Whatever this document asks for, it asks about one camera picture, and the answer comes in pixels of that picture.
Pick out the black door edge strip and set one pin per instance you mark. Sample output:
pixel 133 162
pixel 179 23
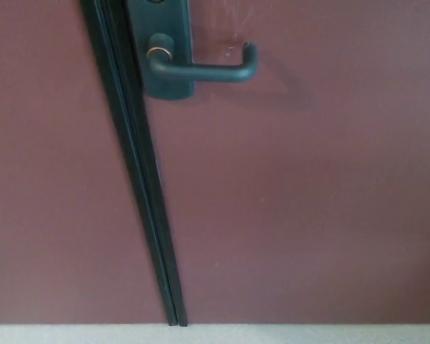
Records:
pixel 135 179
pixel 152 179

